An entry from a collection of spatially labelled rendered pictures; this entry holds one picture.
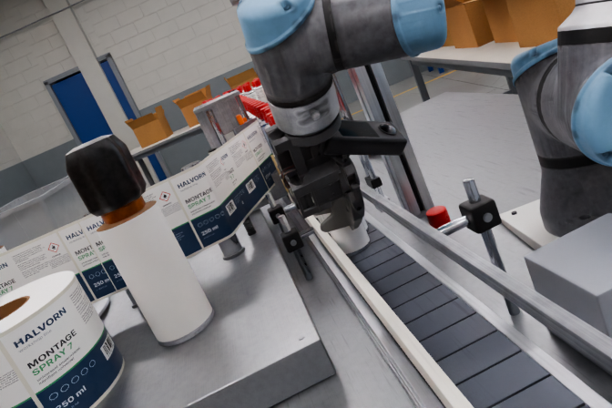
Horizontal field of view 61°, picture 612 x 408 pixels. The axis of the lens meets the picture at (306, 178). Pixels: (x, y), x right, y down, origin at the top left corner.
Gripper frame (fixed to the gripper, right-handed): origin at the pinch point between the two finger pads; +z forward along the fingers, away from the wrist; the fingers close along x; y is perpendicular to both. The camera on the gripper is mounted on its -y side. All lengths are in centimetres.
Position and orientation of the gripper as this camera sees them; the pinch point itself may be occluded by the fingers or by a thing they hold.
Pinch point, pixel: (355, 219)
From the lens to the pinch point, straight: 74.2
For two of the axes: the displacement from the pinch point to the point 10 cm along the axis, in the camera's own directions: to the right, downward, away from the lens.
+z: 2.4, 6.8, 6.9
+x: 3.6, 6.0, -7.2
